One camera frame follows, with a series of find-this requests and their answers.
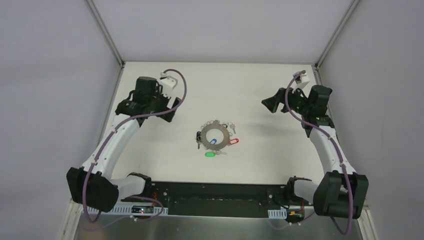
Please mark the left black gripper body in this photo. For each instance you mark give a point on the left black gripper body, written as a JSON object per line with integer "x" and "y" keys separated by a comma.
{"x": 164, "y": 108}

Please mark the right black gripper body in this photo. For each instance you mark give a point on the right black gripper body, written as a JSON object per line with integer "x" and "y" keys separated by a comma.
{"x": 284, "y": 103}

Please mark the silver key with small ring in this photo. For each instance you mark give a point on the silver key with small ring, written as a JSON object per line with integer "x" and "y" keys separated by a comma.
{"x": 233, "y": 127}

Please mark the large metal keyring disc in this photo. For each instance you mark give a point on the large metal keyring disc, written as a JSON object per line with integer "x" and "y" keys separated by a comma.
{"x": 215, "y": 129}

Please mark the key with black tag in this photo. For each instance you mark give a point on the key with black tag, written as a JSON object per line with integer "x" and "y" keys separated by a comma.
{"x": 198, "y": 143}

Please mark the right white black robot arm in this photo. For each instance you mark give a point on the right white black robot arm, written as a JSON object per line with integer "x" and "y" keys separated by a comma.
{"x": 342, "y": 191}

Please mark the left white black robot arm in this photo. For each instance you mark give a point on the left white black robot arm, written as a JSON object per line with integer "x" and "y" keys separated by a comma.
{"x": 92, "y": 183}

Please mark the red key tag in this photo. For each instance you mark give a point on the red key tag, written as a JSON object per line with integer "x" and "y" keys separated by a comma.
{"x": 233, "y": 141}

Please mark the green key tag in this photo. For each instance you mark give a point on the green key tag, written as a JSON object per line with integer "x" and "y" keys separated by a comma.
{"x": 210, "y": 154}

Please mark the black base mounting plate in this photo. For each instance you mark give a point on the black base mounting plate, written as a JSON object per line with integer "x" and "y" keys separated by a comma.
{"x": 220, "y": 199}

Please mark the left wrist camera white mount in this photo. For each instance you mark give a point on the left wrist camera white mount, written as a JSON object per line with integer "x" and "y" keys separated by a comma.
{"x": 167, "y": 82}

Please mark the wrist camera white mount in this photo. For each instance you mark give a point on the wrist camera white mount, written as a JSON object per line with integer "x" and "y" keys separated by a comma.
{"x": 301, "y": 80}
{"x": 167, "y": 82}

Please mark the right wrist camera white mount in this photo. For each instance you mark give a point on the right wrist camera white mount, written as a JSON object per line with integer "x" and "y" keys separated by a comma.
{"x": 301, "y": 80}

